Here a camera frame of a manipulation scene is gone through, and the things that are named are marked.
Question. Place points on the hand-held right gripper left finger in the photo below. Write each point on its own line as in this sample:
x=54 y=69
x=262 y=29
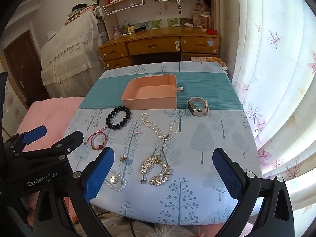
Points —
x=98 y=175

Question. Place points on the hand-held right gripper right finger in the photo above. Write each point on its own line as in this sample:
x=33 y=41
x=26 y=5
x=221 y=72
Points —
x=227 y=175

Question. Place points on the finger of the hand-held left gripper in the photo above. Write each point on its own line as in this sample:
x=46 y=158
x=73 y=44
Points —
x=34 y=134
x=74 y=139

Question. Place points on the gold rhinestone hair comb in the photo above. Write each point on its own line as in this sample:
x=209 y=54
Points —
x=150 y=165

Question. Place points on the pale pink smartwatch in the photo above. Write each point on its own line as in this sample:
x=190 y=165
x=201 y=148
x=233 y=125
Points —
x=191 y=107

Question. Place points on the pink jewelry box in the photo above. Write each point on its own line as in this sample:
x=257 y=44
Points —
x=148 y=101

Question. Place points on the pink blanket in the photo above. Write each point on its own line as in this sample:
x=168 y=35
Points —
x=49 y=113

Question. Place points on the small flower brooch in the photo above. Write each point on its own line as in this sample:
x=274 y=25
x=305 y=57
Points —
x=123 y=158

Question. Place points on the small pink earring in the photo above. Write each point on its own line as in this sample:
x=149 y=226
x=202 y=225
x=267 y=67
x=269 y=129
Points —
x=140 y=133

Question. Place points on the brown wooden door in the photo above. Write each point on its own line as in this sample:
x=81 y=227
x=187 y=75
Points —
x=22 y=64

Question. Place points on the white lace covered furniture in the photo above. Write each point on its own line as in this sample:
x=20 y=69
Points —
x=74 y=54

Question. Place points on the leaf print curtain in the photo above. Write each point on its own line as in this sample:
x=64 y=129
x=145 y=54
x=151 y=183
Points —
x=271 y=79

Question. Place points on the orange cover magazine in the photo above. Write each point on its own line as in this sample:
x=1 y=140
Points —
x=212 y=60

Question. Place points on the yellow cup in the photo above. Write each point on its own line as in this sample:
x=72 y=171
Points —
x=128 y=29

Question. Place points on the stack of books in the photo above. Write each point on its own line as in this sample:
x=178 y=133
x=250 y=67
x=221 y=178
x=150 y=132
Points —
x=74 y=16

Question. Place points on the black flashlight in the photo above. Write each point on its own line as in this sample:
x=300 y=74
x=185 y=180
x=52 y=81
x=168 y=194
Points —
x=140 y=29

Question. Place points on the patterned cloth bundle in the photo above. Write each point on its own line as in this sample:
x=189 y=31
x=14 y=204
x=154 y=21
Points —
x=100 y=11

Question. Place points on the black hat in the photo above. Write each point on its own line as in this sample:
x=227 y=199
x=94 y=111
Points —
x=79 y=7

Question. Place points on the wooden desk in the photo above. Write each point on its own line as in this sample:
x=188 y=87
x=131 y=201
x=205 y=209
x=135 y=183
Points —
x=160 y=33

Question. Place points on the white drawer latch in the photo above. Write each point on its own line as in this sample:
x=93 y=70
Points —
x=176 y=45

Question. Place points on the green floral picture card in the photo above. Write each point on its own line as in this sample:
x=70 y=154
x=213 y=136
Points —
x=173 y=22
x=156 y=23

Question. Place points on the small red box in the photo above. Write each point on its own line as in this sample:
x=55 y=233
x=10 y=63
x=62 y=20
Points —
x=211 y=31

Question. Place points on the red patterned jar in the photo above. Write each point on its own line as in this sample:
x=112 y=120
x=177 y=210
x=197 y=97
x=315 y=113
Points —
x=205 y=22

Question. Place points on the white tube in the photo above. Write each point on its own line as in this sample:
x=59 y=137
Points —
x=187 y=25

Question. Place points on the patterned cloth bag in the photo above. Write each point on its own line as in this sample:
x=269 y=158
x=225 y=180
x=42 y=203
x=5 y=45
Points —
x=196 y=19

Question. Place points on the hanging keys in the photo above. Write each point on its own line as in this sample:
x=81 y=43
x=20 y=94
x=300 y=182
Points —
x=179 y=9

